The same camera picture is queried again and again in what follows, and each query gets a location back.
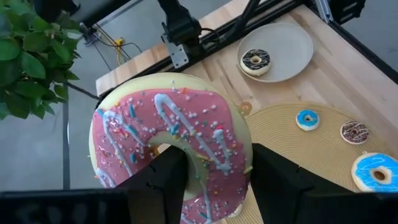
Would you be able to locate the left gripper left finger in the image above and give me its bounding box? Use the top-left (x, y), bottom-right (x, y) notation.
top-left (116, 145), bottom-right (190, 224)

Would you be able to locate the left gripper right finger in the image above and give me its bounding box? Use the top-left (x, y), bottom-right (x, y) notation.
top-left (250, 142), bottom-right (315, 224)

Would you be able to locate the large pink frosted donut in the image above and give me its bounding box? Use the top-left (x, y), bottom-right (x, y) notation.
top-left (88, 72), bottom-right (254, 224)

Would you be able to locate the small blue frosted donut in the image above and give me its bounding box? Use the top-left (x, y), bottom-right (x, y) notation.
top-left (295, 109), bottom-right (320, 131)

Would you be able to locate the large blue frosted donut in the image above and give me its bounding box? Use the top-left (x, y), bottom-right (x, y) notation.
top-left (351, 151), bottom-right (398, 193)

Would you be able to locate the small chocolate sprinkle donut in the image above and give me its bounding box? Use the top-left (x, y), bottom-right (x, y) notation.
top-left (340, 120), bottom-right (370, 145)

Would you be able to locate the large chocolate frosted donut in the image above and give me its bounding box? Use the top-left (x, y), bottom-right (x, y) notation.
top-left (239, 49), bottom-right (272, 77)

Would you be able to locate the round woven straw placemat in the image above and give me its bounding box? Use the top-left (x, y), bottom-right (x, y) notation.
top-left (225, 101), bottom-right (398, 224)

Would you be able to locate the beige round plate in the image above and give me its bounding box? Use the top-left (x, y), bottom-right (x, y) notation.
top-left (236, 22), bottom-right (314, 83)

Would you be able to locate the potted green plant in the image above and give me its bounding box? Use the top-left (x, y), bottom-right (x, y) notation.
top-left (0, 0), bottom-right (82, 121)

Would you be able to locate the dark grey desk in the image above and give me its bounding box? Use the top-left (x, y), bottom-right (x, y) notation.
top-left (30, 0), bottom-right (131, 29)

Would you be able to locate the silver mounting bracket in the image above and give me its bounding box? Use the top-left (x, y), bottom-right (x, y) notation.
top-left (160, 33), bottom-right (191, 70)

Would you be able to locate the yellow cable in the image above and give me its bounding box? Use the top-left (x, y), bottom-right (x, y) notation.
top-left (112, 36), bottom-right (126, 65)

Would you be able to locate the black aluminium table frame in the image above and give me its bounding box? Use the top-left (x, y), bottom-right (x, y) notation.
top-left (95, 0), bottom-right (398, 103)

